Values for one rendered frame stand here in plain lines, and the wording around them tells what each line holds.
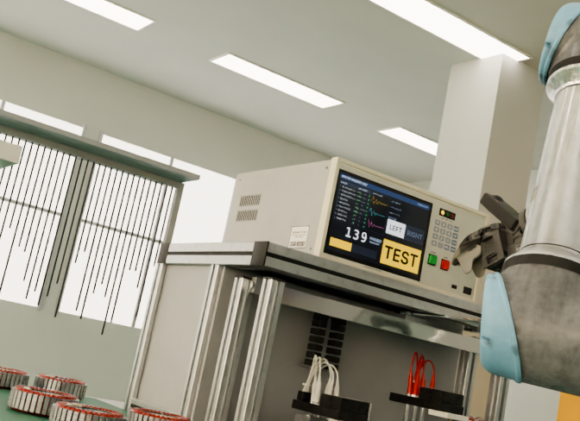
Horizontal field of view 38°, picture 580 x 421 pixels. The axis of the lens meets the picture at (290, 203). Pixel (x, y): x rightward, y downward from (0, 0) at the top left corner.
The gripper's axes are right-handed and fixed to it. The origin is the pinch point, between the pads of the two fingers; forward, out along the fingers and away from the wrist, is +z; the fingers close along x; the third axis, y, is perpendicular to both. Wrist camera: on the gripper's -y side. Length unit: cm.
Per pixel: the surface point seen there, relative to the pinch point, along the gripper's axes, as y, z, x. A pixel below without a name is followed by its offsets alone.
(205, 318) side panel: 11, 28, -43
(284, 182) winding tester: -19.1, 18.5, -28.8
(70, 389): 16, 64, -54
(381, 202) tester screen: -9.9, 3.2, -16.4
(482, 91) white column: -287, 178, 276
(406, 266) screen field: 0.0, 7.8, -6.9
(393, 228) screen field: -6.0, 5.0, -12.1
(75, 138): -205, 267, 21
